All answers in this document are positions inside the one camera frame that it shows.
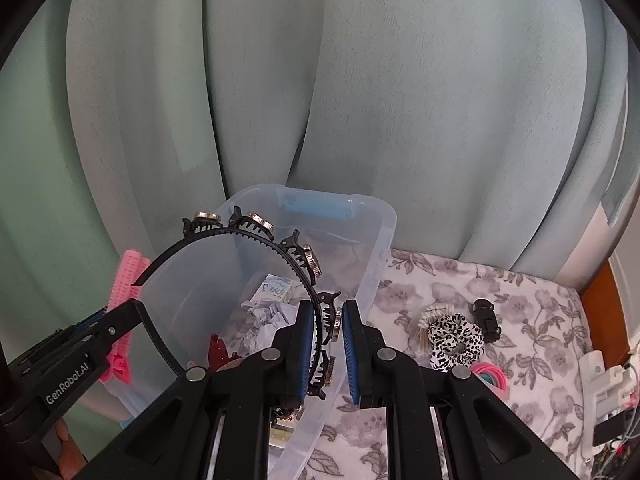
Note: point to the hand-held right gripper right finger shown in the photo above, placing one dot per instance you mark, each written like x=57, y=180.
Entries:
x=350, y=355

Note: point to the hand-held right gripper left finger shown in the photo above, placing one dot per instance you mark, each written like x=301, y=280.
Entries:
x=305, y=355

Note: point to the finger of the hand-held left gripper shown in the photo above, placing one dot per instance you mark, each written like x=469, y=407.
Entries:
x=90, y=323
x=125, y=317

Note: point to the pink hair roller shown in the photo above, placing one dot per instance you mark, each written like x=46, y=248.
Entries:
x=127, y=280

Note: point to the beige scrunchie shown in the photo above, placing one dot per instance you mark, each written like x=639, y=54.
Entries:
x=425, y=327

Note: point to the clear plastic storage container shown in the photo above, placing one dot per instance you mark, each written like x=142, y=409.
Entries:
x=200, y=285

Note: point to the red hair claw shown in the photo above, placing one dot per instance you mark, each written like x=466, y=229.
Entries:
x=217, y=352

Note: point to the leopard print scrunchie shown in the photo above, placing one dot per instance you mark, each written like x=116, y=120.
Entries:
x=450, y=332

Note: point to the black headband with claw clips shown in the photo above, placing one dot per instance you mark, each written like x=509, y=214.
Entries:
x=295, y=247

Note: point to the black toy car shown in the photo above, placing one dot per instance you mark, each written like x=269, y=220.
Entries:
x=486, y=317

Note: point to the person's left hand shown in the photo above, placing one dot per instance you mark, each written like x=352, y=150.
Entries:
x=70, y=452

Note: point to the crumpled white paper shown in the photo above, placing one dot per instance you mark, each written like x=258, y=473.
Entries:
x=270, y=317

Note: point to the small printed cardboard box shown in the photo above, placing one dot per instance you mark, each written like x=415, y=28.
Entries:
x=274, y=290

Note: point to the white power strip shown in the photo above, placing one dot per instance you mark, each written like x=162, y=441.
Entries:
x=597, y=375

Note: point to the pale green curtain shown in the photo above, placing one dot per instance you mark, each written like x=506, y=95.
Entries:
x=400, y=110

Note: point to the black plug adapter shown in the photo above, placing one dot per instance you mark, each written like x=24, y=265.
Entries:
x=609, y=428

